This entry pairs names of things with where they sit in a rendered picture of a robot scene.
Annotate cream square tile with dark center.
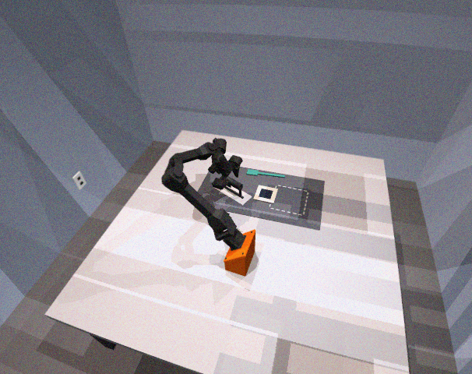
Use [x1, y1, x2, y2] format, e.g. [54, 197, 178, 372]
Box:
[253, 185, 278, 203]

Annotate small trowel with black handle and white blade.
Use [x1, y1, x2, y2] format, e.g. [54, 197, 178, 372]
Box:
[215, 176, 252, 205]

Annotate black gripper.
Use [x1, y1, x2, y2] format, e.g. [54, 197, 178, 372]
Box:
[212, 155, 243, 190]

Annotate teal flat paddle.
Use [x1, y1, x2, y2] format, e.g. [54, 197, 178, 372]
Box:
[247, 169, 285, 178]

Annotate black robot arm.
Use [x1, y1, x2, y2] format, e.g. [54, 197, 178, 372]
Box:
[161, 138, 247, 251]

